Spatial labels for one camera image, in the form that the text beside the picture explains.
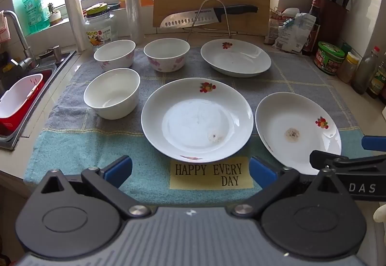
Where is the white plate with centre stain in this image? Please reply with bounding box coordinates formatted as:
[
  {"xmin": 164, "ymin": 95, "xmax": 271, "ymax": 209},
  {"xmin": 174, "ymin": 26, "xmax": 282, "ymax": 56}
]
[{"xmin": 255, "ymin": 92, "xmax": 342, "ymax": 175}]

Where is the dark red knife block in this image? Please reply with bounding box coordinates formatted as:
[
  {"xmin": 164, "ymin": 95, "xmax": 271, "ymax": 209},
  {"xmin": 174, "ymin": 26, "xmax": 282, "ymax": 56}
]
[{"xmin": 320, "ymin": 0, "xmax": 347, "ymax": 53}]

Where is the white plastic colander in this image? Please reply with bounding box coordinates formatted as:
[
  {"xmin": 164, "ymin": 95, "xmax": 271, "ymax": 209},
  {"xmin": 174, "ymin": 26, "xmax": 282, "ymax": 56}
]
[{"xmin": 0, "ymin": 74, "xmax": 44, "ymax": 119}]

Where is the stainless steel sink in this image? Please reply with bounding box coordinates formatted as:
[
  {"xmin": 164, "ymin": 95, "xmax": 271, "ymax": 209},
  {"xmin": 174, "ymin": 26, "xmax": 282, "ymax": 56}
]
[{"xmin": 0, "ymin": 49, "xmax": 77, "ymax": 151}]

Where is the red-cap clear glass bottle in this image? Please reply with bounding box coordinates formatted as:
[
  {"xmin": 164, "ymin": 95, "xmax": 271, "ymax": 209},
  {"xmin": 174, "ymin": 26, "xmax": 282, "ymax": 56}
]
[{"xmin": 353, "ymin": 46, "xmax": 381, "ymax": 95}]

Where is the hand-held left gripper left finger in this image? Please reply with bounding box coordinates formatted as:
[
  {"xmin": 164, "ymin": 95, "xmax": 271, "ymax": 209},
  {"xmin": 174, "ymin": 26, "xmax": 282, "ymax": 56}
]
[{"xmin": 41, "ymin": 155, "xmax": 152, "ymax": 221}]

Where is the white bowl faint pink print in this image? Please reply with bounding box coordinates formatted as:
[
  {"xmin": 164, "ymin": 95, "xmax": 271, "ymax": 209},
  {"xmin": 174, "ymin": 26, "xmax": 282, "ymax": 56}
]
[{"xmin": 93, "ymin": 40, "xmax": 136, "ymax": 71}]

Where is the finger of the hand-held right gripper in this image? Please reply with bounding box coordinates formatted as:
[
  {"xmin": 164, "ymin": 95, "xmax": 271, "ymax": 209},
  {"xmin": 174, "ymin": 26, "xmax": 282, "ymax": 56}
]
[
  {"xmin": 310, "ymin": 150, "xmax": 386, "ymax": 176},
  {"xmin": 361, "ymin": 135, "xmax": 386, "ymax": 152}
]

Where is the green dish soap bottle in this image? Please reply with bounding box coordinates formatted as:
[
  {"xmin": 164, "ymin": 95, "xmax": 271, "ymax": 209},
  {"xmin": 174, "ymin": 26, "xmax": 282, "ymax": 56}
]
[{"xmin": 22, "ymin": 0, "xmax": 51, "ymax": 34}]

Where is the short white plastic roll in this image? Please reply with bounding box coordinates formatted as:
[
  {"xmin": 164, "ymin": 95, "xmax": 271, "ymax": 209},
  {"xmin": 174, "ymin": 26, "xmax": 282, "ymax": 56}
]
[{"xmin": 63, "ymin": 0, "xmax": 88, "ymax": 53}]

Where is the metal faucet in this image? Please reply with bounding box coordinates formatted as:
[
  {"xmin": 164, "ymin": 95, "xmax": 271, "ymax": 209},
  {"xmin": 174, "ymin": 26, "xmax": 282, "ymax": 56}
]
[{"xmin": 4, "ymin": 10, "xmax": 40, "ymax": 74}]

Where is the green-lid sauce jar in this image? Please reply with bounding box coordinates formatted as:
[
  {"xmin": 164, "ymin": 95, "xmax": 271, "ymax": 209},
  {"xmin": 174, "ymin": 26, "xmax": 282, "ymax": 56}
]
[{"xmin": 314, "ymin": 41, "xmax": 346, "ymax": 75}]

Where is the gold-cap bottle green label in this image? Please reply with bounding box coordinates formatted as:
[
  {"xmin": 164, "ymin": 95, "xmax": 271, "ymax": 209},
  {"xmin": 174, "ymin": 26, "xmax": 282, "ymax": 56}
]
[{"xmin": 366, "ymin": 69, "xmax": 386, "ymax": 99}]

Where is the dark soy sauce bottle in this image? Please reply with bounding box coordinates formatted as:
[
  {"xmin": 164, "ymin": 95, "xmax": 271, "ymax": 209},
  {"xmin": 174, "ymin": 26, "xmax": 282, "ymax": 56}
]
[{"xmin": 302, "ymin": 0, "xmax": 323, "ymax": 56}]

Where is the yellow-lid spice jar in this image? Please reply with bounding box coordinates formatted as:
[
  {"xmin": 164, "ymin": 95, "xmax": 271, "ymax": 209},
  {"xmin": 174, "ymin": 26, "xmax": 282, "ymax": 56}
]
[{"xmin": 337, "ymin": 52, "xmax": 361, "ymax": 84}]

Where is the large santoku kitchen knife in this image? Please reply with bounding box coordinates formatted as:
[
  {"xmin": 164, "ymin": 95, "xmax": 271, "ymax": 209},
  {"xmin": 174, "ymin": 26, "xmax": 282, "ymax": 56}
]
[{"xmin": 159, "ymin": 5, "xmax": 259, "ymax": 28}]

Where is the white fruit-print plate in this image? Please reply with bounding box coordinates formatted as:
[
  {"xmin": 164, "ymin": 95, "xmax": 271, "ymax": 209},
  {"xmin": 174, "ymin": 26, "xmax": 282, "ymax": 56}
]
[{"xmin": 200, "ymin": 39, "xmax": 272, "ymax": 78}]

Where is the grey blue checked dish towel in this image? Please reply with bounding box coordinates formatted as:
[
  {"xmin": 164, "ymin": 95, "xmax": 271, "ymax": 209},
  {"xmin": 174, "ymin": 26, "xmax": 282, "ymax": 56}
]
[{"xmin": 23, "ymin": 46, "xmax": 367, "ymax": 207}]

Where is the red plastic basin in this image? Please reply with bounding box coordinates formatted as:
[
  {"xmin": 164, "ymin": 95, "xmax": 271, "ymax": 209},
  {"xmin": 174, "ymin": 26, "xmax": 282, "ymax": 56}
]
[{"xmin": 0, "ymin": 70, "xmax": 46, "ymax": 138}]

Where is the red and white food packet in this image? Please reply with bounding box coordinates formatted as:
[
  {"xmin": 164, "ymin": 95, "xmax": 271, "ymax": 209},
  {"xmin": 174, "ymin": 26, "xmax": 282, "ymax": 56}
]
[{"xmin": 265, "ymin": 8, "xmax": 300, "ymax": 45}]

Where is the pink checked cloth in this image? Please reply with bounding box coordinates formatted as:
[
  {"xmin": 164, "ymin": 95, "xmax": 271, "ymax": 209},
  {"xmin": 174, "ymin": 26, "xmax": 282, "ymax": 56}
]
[{"xmin": 0, "ymin": 10, "xmax": 11, "ymax": 42}]

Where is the plain white bowl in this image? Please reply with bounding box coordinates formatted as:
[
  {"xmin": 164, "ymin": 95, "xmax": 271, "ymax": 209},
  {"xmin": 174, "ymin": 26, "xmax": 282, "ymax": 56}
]
[{"xmin": 83, "ymin": 68, "xmax": 141, "ymax": 120}]

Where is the white crumpled food packet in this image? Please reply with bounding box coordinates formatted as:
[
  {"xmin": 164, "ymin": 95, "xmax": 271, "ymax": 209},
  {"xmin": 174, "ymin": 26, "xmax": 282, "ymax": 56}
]
[{"xmin": 271, "ymin": 12, "xmax": 317, "ymax": 54}]

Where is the glass jar yellow black lid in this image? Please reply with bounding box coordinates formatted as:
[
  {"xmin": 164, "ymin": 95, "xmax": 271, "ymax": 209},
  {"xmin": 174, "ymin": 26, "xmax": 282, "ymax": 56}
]
[{"xmin": 84, "ymin": 3, "xmax": 119, "ymax": 48}]

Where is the white bowl pink floral print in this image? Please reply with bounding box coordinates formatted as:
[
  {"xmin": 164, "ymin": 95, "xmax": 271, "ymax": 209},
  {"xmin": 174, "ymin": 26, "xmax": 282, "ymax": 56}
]
[{"xmin": 144, "ymin": 38, "xmax": 190, "ymax": 73}]

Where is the metal sink soap dispenser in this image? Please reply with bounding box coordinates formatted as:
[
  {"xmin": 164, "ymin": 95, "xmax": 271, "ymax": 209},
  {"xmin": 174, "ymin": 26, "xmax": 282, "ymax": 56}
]
[{"xmin": 39, "ymin": 46, "xmax": 65, "ymax": 65}]

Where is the small potted plant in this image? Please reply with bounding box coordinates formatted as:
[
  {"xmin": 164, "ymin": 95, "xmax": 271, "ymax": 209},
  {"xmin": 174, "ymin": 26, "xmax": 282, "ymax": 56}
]
[{"xmin": 47, "ymin": 2, "xmax": 63, "ymax": 26}]

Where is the white plate with stained rim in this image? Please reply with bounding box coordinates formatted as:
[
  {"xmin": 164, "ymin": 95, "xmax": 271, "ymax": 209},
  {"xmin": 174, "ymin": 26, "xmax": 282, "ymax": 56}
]
[{"xmin": 141, "ymin": 78, "xmax": 254, "ymax": 163}]

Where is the person's right hand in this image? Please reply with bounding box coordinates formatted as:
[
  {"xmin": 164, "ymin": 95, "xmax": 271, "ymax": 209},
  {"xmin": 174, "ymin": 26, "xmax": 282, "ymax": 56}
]
[{"xmin": 373, "ymin": 205, "xmax": 386, "ymax": 224}]

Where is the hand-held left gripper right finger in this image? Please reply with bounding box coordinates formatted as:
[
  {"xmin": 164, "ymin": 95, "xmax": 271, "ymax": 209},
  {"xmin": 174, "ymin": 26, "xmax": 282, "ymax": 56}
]
[{"xmin": 232, "ymin": 156, "xmax": 343, "ymax": 220}]

